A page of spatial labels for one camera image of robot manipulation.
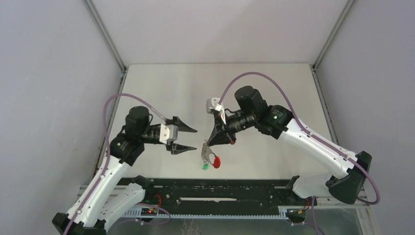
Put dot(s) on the electronics board with leds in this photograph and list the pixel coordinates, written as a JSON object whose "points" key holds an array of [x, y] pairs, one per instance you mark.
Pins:
{"points": [[148, 212]]}

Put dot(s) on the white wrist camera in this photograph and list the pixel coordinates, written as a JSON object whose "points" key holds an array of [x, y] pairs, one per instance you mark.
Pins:
{"points": [[213, 106], [168, 133]]}

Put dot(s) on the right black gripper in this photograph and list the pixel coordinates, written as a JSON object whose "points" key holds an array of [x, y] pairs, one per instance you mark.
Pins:
{"points": [[222, 129]]}

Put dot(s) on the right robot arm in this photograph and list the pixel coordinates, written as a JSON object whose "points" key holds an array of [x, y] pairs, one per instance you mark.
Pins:
{"points": [[347, 171]]}

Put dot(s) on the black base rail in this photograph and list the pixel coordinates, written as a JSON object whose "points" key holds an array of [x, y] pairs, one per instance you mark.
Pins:
{"points": [[226, 197]]}

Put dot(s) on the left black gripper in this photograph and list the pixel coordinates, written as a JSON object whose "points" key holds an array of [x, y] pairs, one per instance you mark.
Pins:
{"points": [[156, 140]]}

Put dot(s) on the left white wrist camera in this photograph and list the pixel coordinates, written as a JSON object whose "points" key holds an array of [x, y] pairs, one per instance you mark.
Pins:
{"points": [[168, 133]]}

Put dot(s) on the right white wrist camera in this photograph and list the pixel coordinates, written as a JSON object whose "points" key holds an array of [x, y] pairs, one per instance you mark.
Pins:
{"points": [[213, 106]]}

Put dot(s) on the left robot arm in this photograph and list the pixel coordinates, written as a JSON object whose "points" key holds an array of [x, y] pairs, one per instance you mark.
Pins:
{"points": [[92, 214]]}

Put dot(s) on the metal keyring holder red handle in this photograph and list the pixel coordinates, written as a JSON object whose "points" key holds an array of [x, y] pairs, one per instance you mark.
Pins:
{"points": [[209, 157]]}

